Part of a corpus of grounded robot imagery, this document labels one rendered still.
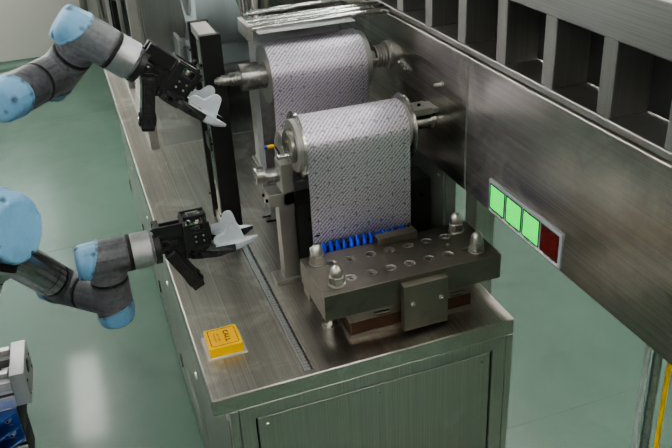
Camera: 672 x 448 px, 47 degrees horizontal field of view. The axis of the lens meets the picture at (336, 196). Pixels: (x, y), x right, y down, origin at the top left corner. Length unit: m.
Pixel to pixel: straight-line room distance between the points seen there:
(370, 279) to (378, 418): 0.31
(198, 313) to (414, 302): 0.49
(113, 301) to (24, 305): 2.07
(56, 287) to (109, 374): 1.49
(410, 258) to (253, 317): 0.37
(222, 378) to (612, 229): 0.79
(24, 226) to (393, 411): 0.85
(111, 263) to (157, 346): 1.66
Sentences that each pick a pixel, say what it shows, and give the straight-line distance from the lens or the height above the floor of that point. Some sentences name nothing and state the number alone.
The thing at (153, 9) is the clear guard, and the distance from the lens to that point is 2.54.
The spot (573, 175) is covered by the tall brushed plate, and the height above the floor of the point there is 1.34.
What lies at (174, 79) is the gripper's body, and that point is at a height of 1.45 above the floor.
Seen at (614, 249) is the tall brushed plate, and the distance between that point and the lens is 1.30.
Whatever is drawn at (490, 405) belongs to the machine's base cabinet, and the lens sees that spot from 1.85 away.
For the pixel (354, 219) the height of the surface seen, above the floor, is 1.07.
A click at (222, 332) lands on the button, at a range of 1.68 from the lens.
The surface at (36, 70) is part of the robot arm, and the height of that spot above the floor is 1.51.
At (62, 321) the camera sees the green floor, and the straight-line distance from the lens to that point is 3.53.
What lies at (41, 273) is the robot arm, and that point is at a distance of 1.65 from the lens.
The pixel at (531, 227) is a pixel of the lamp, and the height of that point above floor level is 1.19.
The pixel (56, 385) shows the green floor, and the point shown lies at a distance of 3.19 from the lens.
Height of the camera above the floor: 1.91
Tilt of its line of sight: 27 degrees down
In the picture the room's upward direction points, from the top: 3 degrees counter-clockwise
